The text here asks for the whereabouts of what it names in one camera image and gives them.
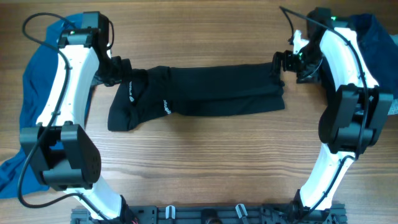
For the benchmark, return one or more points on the black polo shirt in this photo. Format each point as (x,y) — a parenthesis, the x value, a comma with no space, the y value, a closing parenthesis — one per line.
(231,90)

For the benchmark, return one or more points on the blue polo shirt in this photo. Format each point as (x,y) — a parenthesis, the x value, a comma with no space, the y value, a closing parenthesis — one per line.
(37,82)

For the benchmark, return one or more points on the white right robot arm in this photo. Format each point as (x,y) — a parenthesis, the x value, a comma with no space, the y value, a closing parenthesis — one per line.
(354,117)

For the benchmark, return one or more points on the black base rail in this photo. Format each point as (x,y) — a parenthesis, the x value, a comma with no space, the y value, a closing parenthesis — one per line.
(267,213)

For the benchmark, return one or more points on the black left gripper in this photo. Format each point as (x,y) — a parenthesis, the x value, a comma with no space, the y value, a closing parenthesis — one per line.
(122,72)

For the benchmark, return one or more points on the folded navy blue garment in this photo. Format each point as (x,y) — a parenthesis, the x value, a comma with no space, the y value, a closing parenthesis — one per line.
(362,34)

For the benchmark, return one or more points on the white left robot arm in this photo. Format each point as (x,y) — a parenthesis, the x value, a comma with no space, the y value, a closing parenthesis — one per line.
(57,149)

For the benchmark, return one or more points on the grey folded cloth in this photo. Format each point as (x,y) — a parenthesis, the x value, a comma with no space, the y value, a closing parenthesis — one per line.
(394,107)

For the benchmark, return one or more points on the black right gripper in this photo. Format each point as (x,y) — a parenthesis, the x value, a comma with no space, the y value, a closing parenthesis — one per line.
(286,56)

